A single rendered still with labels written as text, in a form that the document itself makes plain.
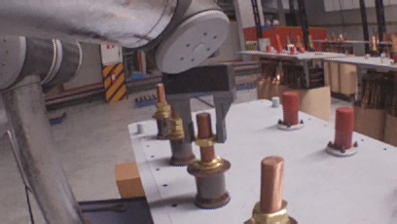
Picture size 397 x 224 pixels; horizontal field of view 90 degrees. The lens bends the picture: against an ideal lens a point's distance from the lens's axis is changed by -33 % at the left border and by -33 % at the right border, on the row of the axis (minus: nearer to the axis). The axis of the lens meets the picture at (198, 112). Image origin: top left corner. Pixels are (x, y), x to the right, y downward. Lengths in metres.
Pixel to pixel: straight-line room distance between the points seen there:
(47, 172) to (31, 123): 0.10
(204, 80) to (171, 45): 0.24
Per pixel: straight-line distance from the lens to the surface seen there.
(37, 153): 0.54
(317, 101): 3.14
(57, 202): 0.57
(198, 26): 0.30
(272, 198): 0.33
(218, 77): 0.51
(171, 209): 0.63
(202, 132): 0.56
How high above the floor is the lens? 1.70
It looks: 14 degrees down
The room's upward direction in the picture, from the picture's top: 7 degrees counter-clockwise
